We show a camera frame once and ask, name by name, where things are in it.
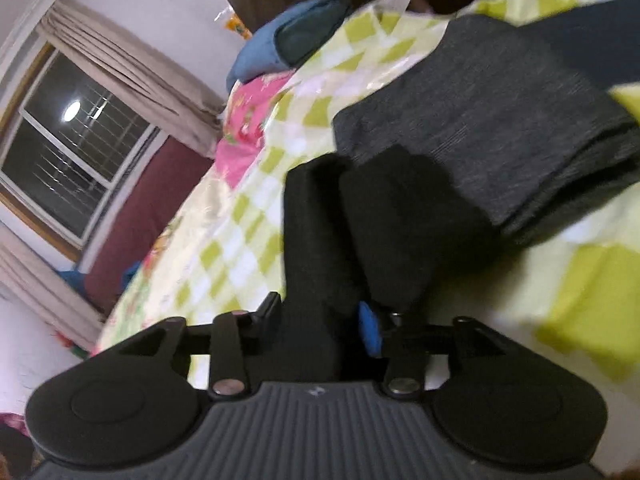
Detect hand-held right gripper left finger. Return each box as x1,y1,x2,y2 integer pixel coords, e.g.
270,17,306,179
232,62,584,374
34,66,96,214
119,292,282,401

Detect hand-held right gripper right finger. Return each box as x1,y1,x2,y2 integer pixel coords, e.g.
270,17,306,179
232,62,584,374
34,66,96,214
358,302,507,400

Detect black pants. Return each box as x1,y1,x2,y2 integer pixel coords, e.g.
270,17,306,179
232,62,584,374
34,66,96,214
282,144,502,385

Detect green checkered bed sheet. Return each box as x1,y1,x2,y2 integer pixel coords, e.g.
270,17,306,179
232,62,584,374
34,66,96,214
92,0,640,386

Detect small blue cloth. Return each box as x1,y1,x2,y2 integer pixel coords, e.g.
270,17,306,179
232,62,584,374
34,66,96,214
54,262,141,297

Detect beige curtain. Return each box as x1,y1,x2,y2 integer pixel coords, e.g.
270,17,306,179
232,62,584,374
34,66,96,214
37,0,227,157
0,222,107,353

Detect dark grey folded garment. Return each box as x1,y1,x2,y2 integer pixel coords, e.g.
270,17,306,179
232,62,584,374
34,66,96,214
332,14,640,248

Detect window with metal grille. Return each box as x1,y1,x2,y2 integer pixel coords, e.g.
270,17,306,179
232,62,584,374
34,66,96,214
0,42,167,262

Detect blue pillow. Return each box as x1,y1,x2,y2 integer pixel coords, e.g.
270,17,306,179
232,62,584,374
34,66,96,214
226,0,354,92

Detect orange snack packet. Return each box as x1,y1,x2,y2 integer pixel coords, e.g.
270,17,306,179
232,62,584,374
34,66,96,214
214,4,254,42

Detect dark navy cloth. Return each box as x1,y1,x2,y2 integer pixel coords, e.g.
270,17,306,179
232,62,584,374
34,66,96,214
492,0,640,92

